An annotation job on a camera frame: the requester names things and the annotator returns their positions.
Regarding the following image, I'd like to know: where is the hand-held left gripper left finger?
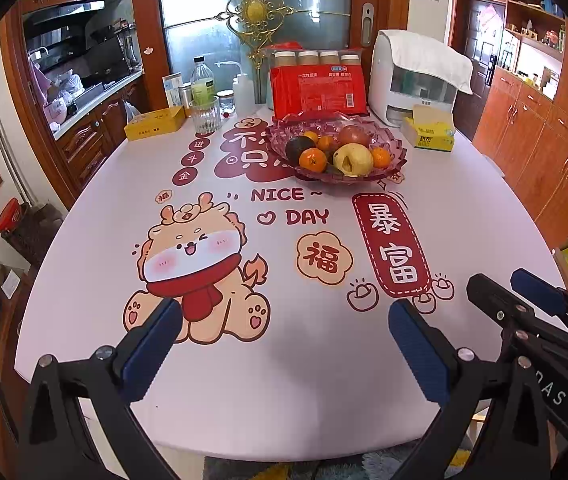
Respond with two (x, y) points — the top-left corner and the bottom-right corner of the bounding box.
(16, 297), (183, 480)

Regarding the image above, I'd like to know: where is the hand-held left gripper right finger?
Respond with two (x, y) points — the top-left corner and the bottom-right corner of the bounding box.
(389, 300), (552, 480)

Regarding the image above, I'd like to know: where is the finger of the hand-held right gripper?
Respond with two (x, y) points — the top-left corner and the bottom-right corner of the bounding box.
(510, 269), (568, 343)
(466, 274), (568, 361)

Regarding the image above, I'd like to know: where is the yellow pear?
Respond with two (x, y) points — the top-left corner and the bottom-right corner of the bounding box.
(333, 143), (375, 177)

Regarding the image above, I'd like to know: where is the brown banana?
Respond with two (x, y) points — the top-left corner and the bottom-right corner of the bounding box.
(325, 149), (346, 177)

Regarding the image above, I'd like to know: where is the red apple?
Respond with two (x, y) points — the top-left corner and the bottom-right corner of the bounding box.
(336, 124), (371, 150)

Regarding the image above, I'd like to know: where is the dark avocado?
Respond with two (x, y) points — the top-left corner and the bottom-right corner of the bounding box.
(285, 136), (319, 167)

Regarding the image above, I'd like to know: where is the pink glass bowl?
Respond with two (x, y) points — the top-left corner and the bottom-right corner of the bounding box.
(264, 114), (409, 186)

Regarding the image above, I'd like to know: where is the wooden storage cabinet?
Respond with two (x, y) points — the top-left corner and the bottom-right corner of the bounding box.
(471, 0), (568, 251)

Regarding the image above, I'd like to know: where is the yellow tissue box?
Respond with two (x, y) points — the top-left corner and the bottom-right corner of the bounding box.
(404, 105), (456, 152)

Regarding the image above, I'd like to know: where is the wooden kitchen base cabinet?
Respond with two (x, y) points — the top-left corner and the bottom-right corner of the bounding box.
(54, 67), (150, 191)

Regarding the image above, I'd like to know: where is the yellow tin box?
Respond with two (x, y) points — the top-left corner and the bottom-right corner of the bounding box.
(124, 106), (186, 142)

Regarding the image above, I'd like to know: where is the white countertop appliance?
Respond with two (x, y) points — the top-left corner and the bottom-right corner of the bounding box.
(368, 30), (457, 128)

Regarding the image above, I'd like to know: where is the clear drinking glass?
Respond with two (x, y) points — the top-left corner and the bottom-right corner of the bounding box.
(189, 97), (222, 136)

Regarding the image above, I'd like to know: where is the dark wooden entrance door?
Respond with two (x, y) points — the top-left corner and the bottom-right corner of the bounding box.
(448, 0), (507, 141)

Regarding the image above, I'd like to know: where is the white towel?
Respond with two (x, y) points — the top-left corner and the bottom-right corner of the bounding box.
(379, 30), (474, 95)

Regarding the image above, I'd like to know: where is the red paper cup package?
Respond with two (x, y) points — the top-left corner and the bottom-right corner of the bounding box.
(268, 50), (369, 121)

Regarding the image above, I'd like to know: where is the silver metal pipe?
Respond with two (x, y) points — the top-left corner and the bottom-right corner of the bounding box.
(0, 72), (32, 206)

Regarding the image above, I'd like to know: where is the white blue carton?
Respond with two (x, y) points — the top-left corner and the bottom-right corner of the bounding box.
(162, 73), (185, 109)

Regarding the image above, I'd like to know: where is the clear plastic bottle green label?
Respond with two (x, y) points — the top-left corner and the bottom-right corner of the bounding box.
(190, 57), (216, 106)

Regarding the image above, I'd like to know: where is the white squeeze bottle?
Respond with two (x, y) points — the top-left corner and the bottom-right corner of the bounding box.
(214, 61), (256, 113)

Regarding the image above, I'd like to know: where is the black range hood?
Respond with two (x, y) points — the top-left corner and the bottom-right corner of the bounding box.
(23, 0), (107, 28)

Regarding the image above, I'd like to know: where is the gold door ornament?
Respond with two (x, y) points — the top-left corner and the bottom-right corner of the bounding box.
(225, 0), (296, 78)

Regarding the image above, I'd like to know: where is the silver door handle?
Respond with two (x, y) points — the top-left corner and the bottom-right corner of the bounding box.
(361, 3), (376, 45)

